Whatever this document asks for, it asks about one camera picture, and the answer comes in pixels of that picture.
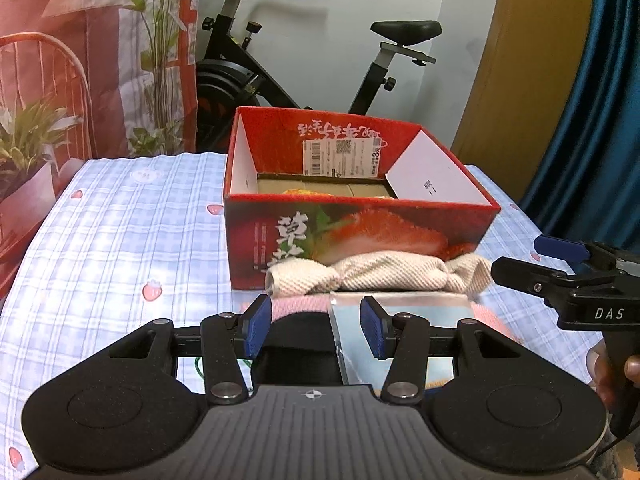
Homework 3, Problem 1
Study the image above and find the person's right hand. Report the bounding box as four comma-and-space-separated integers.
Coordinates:
586, 342, 640, 396

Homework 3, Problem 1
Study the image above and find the wooden wardrobe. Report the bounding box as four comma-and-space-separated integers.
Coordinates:
450, 0, 601, 201

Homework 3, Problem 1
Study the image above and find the beige knit towel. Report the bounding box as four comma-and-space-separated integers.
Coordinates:
264, 252, 493, 297

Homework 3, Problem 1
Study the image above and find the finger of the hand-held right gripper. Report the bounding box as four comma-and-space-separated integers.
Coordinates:
534, 234, 621, 275
491, 256, 583, 307

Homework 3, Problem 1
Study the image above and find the printed backdrop cloth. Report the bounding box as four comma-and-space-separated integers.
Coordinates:
0, 0, 203, 301

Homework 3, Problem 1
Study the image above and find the clear plastic packet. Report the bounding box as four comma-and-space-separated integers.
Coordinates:
327, 292, 476, 386

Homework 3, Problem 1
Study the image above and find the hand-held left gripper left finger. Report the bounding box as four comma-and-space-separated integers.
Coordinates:
107, 294, 273, 406

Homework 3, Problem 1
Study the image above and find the blue checked bedsheet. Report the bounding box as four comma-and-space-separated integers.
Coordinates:
0, 152, 640, 480

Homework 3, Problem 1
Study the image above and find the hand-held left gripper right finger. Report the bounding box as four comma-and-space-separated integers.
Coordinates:
359, 296, 531, 406

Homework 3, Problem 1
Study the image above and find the black exercise bike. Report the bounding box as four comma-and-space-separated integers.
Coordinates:
196, 0, 443, 153

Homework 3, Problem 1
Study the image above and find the blue curtain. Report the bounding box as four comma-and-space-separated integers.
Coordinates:
520, 0, 640, 256

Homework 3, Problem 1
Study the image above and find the pink knit cloth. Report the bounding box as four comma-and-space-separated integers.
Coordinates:
270, 295, 516, 391

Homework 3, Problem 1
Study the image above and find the red strawberry print box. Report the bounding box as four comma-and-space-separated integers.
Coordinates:
223, 106, 502, 291

